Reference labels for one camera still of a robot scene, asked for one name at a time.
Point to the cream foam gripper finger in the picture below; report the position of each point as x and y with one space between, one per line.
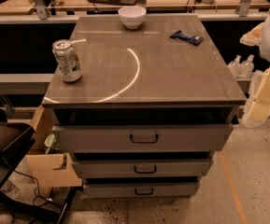
257 107
253 37

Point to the blue rxbar snack bar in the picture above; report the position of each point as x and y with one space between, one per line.
187 37

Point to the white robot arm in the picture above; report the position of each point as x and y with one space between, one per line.
264 48

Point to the silver green soda can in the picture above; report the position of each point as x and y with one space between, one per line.
67 60

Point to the clear sanitizer bottle right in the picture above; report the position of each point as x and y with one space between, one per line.
246 67

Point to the clear sanitizer bottle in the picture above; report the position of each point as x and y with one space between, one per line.
234 66
246 67

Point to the clear sanitizer bottle left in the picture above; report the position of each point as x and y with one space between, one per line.
234 66

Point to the grey drawer cabinet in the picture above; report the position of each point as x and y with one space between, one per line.
144 77

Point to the white ceramic bowl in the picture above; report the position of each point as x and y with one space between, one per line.
132 16

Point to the bottom grey drawer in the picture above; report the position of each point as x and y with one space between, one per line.
140 190

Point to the grey drawer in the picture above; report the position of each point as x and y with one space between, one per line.
140 190
130 139
141 168

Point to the top grey drawer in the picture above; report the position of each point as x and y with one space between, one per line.
130 139

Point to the middle grey drawer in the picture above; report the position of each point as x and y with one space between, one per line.
141 168

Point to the green white small item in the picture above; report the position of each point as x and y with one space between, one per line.
51 144

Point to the cardboard box piece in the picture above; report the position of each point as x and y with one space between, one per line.
52 171

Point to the dark brown chair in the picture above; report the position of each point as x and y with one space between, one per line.
16 139

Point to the grey metal bracket right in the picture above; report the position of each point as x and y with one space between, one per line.
242 9

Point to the grey metal bracket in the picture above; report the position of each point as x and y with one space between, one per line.
41 9
242 9

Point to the grey metal bracket left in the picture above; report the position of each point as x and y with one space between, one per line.
41 9

